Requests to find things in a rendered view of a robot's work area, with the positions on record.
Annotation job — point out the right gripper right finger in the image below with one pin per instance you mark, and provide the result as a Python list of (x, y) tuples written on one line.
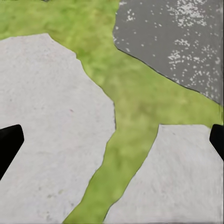
[(217, 139)]

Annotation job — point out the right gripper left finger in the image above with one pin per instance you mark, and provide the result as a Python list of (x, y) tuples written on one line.
[(11, 140)]

